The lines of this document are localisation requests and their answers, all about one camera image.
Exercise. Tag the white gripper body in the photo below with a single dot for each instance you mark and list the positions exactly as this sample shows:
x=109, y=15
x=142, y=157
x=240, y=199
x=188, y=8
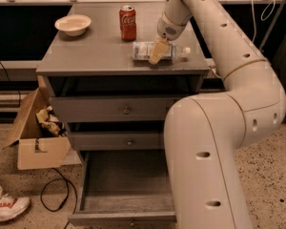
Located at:
x=167, y=28

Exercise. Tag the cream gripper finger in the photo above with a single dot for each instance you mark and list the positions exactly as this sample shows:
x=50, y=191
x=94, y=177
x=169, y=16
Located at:
x=160, y=47

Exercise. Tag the clear blue plastic bottle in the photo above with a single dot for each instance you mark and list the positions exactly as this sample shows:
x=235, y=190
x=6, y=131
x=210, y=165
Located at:
x=142, y=51

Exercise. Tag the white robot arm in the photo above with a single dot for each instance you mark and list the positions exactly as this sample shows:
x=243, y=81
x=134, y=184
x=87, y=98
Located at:
x=202, y=131

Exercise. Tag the grey drawer cabinet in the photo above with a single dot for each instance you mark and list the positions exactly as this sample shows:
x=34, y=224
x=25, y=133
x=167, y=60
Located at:
x=102, y=41

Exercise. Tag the grey middle drawer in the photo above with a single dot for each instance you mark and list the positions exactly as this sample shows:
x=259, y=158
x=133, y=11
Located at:
x=102, y=141

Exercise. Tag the grey drawer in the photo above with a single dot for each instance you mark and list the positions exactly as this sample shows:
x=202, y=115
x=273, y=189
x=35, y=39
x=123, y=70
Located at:
x=102, y=141
x=124, y=187
x=73, y=109

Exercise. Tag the grey top drawer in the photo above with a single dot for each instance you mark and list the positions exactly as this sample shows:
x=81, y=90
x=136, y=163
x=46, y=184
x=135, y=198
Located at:
x=73, y=109

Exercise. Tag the grey bottom drawer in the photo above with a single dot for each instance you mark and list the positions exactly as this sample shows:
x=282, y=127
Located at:
x=124, y=187

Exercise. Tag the red cola can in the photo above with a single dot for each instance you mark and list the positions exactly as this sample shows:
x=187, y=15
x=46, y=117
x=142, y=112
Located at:
x=127, y=19

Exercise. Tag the white ceramic bowl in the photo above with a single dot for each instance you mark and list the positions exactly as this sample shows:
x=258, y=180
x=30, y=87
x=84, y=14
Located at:
x=73, y=25

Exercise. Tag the metal stand pole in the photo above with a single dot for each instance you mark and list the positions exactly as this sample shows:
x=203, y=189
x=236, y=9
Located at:
x=272, y=25

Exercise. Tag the crumpled paper in box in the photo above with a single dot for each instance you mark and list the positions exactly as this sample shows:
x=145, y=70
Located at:
x=48, y=120

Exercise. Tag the open cardboard box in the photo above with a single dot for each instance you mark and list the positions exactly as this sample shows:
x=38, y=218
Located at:
x=36, y=147

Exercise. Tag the white orange sneaker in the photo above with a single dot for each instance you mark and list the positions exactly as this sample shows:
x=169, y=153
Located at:
x=11, y=207

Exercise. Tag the grey wall ledge rail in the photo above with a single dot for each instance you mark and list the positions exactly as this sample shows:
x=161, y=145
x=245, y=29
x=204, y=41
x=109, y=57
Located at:
x=28, y=70

